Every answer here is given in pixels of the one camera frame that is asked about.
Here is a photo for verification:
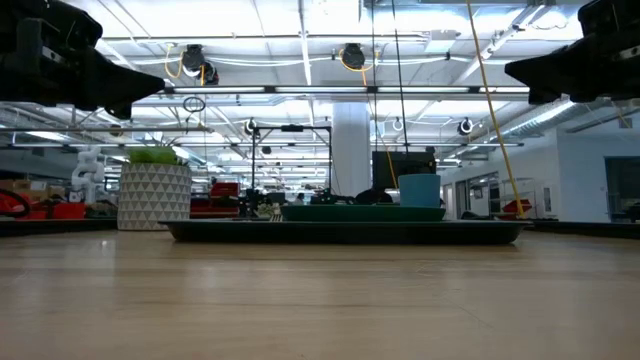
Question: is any black aluminium table frame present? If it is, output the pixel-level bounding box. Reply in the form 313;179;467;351
0;216;640;239

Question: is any black metal stand frame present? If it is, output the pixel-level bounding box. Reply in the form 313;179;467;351
251;123;334;204

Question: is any green round plate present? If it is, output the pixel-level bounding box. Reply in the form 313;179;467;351
279;203;447;222

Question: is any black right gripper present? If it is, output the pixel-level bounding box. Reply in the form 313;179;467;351
504;0;640;105

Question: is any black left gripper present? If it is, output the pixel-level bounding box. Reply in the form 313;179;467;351
0;0;166;120

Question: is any black ceiling cable reel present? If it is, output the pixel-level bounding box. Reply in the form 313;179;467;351
180;43;220;85
341;42;367;71

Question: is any person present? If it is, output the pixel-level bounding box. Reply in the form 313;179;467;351
354;187;395;205

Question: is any red storage box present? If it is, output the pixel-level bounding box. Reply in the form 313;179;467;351
209;181;241;199

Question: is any black cable loop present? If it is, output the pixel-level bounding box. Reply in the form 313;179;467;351
0;187;32;219

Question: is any green succulent plant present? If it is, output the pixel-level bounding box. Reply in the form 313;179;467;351
127;145;181;165

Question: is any dark green plastic tray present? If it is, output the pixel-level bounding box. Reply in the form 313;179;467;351
159;217;531;246

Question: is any blue cup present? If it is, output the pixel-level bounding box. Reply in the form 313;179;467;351
398;173;442;208

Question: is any black hanging cable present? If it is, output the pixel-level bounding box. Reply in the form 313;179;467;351
390;0;409;154

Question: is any white building column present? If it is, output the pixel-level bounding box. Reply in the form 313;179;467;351
332;102;372;199

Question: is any red storage bin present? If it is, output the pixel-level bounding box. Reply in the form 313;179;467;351
29;199;87;220

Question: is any white triangle-patterned plant pot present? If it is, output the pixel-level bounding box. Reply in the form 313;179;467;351
117;162;193;231

